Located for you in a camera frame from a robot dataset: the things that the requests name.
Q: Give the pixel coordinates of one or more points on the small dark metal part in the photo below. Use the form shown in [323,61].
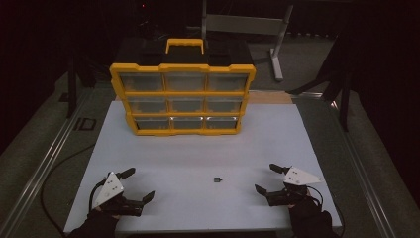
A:
[217,179]

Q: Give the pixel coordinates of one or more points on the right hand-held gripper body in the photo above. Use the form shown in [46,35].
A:
[298,177]

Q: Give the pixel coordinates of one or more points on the clear pull-out plastic drawer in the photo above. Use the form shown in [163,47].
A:
[224,105]

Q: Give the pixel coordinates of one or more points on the person's right hand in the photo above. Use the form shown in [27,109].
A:
[302,208]

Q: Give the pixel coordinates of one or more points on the yellow black drawer organizer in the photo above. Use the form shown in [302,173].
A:
[185,53]

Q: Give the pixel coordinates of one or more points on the person's left hand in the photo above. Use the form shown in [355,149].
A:
[105,218]

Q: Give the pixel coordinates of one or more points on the black post stand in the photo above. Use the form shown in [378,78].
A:
[71,95]

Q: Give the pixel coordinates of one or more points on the grey metal stand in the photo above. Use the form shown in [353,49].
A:
[244,24]

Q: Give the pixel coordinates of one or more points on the aluminium floor rail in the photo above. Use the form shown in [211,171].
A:
[39,175]
[363,185]

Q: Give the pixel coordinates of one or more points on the wooden board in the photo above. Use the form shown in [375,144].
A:
[269,97]

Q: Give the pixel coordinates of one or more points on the black tripod stand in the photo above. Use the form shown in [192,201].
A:
[345,105]

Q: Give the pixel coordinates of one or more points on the grid of clear drawers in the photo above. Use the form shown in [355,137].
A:
[142,82]

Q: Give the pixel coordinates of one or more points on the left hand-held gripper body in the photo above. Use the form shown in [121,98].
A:
[110,190]

